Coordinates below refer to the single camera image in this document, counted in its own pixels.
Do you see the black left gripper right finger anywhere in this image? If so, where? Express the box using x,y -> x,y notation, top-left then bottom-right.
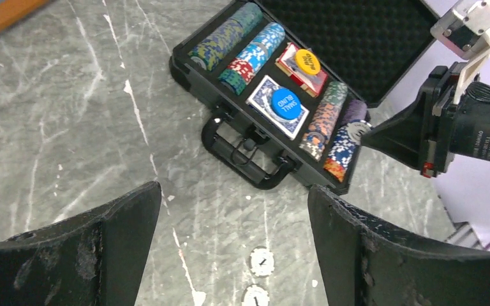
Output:
308,186 -> 490,306

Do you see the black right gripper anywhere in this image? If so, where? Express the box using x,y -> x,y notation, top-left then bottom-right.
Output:
360,62 -> 464,178

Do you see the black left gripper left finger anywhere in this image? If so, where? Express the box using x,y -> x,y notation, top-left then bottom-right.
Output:
0,181 -> 161,305

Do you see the white poker chip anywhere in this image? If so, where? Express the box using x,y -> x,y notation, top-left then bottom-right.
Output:
249,247 -> 275,277
241,284 -> 270,306
346,119 -> 373,145

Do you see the yellow big blind button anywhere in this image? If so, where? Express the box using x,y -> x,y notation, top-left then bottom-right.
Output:
294,48 -> 322,75

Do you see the blue round button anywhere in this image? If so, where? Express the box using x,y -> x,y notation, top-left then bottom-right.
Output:
271,88 -> 301,120

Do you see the black poker case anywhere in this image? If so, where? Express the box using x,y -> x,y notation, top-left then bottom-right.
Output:
170,1 -> 439,194

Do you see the blue card deck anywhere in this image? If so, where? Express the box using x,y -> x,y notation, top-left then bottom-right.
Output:
246,75 -> 309,140

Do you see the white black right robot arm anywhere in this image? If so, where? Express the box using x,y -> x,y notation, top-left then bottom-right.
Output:
361,62 -> 490,178

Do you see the blue purple chip row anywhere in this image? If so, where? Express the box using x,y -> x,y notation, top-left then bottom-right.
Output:
323,99 -> 370,182

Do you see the brown green chip row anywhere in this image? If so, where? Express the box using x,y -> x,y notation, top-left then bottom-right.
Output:
299,81 -> 348,161

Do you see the red blue chip row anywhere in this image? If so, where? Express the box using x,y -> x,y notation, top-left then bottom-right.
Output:
218,22 -> 286,95

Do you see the green blue chip row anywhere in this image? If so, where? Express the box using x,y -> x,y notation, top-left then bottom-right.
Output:
188,3 -> 262,71

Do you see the orange wooden shelf rack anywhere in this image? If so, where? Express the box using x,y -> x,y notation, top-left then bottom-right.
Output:
0,0 -> 49,32

